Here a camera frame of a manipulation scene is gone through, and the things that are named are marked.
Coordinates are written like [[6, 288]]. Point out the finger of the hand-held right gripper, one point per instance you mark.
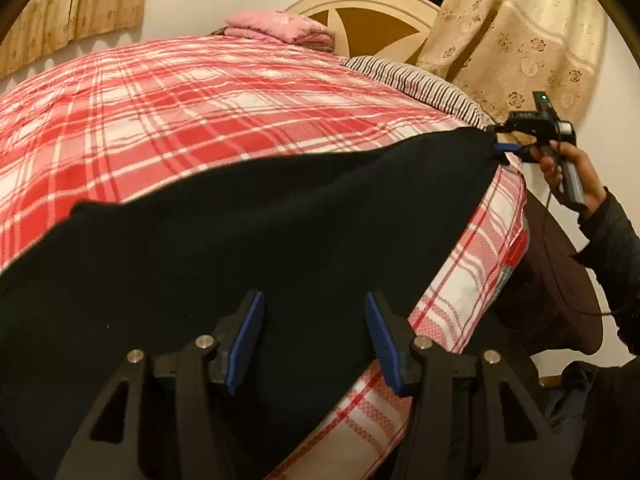
[[500, 130], [506, 147]]

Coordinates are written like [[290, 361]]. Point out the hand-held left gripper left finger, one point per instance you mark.
[[245, 345]]

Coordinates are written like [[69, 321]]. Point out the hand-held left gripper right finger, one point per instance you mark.
[[385, 347]]

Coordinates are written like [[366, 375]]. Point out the black pants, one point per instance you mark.
[[250, 235]]

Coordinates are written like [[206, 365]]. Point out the person's right forearm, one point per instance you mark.
[[615, 250]]

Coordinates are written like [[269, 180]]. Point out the person's right hand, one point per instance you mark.
[[589, 180]]

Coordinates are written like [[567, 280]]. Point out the striped pillow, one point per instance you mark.
[[415, 82]]

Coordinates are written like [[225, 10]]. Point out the cream wooden headboard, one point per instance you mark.
[[320, 10]]

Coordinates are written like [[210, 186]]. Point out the person's dark clothing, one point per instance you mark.
[[600, 420]]

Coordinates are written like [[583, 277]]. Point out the red plaid bed sheet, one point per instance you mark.
[[200, 110]]

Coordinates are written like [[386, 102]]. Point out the pink folded blanket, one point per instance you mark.
[[280, 27]]

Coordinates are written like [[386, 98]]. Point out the beige floral window curtain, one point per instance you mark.
[[75, 5]]

